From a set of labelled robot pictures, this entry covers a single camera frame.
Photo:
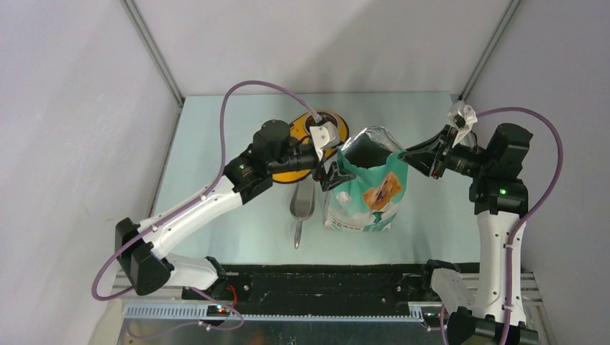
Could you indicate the metal food scoop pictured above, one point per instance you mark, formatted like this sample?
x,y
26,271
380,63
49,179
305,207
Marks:
x,y
302,206

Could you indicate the grey slotted cable duct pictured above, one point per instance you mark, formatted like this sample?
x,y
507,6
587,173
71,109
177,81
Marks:
x,y
194,312

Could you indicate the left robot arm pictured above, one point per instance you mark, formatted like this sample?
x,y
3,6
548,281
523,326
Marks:
x,y
145,248

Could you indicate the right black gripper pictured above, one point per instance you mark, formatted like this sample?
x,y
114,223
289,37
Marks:
x,y
424,157

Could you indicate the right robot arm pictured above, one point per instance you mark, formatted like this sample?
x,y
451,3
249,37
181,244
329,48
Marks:
x,y
494,314

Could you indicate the green pet food bag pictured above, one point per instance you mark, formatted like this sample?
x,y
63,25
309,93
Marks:
x,y
370,202

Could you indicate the brown pet food kibble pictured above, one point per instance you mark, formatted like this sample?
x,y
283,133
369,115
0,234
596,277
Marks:
x,y
331,125

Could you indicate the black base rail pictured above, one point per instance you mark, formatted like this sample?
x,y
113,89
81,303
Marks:
x,y
316,287

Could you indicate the right steel bowl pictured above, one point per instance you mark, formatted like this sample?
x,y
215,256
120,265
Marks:
x,y
324,116

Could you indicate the yellow double bowl feeder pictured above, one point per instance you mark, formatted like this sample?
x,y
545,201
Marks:
x,y
300,134

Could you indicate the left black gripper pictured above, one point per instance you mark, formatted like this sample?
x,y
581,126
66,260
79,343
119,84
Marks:
x,y
332,177

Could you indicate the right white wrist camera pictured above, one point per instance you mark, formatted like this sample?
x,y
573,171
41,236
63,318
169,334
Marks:
x,y
463,116

